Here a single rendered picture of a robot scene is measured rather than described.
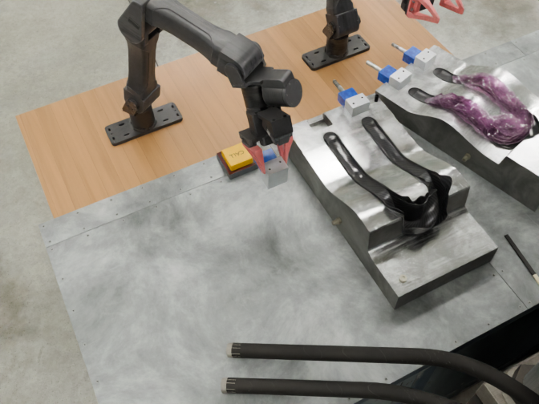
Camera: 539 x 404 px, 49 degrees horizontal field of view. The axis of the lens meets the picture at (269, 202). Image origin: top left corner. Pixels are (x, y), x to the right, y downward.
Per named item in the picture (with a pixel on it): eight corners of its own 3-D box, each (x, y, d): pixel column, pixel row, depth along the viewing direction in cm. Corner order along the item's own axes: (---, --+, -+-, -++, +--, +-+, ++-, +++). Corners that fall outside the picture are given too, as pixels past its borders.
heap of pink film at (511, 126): (419, 105, 154) (424, 82, 148) (459, 71, 161) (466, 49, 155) (504, 159, 143) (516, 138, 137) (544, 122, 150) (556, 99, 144)
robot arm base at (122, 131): (180, 98, 154) (169, 82, 157) (106, 126, 148) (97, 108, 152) (184, 120, 160) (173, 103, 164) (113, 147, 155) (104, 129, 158)
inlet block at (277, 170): (242, 148, 140) (241, 134, 135) (261, 141, 141) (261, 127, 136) (268, 189, 133) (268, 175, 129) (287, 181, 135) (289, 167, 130)
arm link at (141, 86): (160, 101, 153) (164, 7, 125) (143, 117, 150) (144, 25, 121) (139, 88, 154) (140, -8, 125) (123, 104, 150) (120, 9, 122)
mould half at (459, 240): (285, 151, 153) (285, 115, 142) (370, 117, 160) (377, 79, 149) (394, 309, 127) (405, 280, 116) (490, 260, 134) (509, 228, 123)
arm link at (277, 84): (310, 90, 121) (290, 38, 113) (288, 116, 117) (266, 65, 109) (266, 88, 128) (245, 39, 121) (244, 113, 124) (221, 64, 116)
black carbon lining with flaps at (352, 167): (318, 141, 146) (320, 114, 138) (373, 119, 150) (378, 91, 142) (398, 249, 128) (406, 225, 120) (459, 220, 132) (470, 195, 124)
